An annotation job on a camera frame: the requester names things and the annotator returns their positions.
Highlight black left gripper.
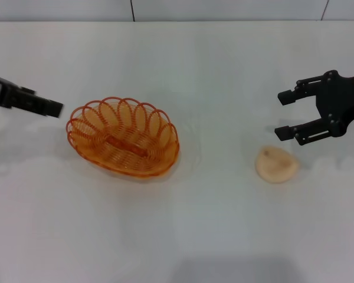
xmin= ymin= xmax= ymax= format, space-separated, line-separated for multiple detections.
xmin=0 ymin=72 xmax=64 ymax=120

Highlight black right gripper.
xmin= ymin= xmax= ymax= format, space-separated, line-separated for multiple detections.
xmin=274 ymin=70 xmax=354 ymax=147

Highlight beige round bread bun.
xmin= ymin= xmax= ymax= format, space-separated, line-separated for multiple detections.
xmin=255 ymin=144 xmax=300 ymax=185

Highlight orange wire basket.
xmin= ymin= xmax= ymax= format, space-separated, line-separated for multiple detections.
xmin=65 ymin=96 xmax=181 ymax=179

